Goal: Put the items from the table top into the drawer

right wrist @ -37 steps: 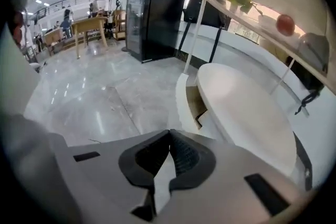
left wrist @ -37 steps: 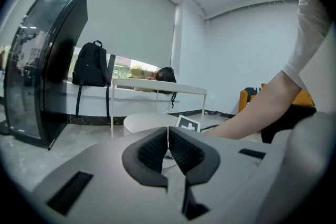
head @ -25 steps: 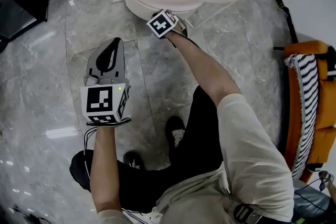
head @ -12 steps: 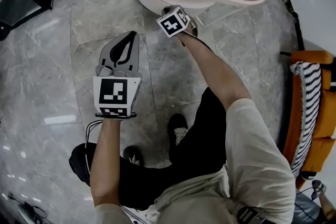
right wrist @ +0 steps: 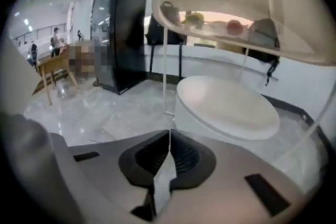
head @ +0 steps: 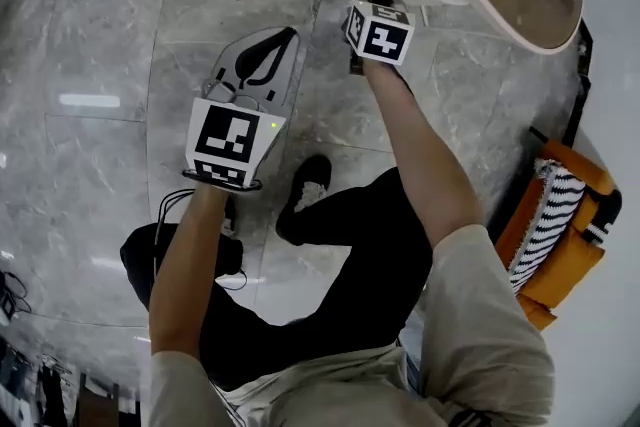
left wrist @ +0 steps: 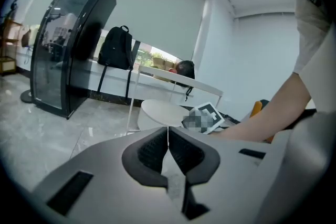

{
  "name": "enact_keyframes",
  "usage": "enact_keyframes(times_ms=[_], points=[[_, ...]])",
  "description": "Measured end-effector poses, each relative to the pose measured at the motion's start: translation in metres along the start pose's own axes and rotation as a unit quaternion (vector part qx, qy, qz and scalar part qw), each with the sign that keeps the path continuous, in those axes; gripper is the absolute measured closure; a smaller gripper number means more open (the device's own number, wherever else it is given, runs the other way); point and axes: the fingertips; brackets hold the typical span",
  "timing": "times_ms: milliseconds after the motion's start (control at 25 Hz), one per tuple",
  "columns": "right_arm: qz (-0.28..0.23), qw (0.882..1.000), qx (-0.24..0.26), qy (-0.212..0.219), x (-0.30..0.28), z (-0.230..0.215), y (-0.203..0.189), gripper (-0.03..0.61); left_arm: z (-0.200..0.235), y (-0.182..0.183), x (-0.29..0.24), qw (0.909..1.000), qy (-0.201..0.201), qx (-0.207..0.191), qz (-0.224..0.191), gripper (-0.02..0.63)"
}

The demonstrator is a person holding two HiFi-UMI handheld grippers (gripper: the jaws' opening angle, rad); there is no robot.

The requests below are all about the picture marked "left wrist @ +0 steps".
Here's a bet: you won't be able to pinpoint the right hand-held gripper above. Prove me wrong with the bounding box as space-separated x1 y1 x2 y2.
182 101 225 135

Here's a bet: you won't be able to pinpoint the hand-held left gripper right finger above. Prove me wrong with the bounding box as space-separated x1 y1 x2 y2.
169 125 271 221

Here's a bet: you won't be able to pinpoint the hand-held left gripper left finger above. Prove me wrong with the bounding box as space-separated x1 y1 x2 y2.
31 126 190 224

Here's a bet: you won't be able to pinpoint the person's right forearm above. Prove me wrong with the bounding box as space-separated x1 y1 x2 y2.
209 72 313 143

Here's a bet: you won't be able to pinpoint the round two-tier side table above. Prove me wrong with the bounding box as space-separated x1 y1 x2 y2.
127 65 224 135

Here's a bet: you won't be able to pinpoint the orange sofa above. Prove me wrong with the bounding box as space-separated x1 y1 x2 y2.
249 99 274 143

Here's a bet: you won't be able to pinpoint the small black bag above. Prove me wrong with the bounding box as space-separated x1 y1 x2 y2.
175 60 196 102

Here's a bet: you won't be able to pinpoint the person's black trousers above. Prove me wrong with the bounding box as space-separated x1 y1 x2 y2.
290 108 318 129

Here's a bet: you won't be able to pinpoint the black coat rack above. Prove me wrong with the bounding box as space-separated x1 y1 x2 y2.
20 0 111 104

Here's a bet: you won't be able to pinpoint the black glass door cabinet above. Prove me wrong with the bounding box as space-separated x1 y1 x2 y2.
30 0 118 120

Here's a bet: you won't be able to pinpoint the person's beige shirt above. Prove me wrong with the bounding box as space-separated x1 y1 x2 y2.
292 0 333 74

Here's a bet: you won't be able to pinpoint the wooden shelf rack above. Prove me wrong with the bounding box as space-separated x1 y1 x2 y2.
0 18 24 76

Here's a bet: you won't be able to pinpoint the brown bag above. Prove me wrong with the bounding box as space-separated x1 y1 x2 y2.
20 28 33 48

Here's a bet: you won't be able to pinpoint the black backpack with straps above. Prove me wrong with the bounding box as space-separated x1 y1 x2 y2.
97 25 135 99

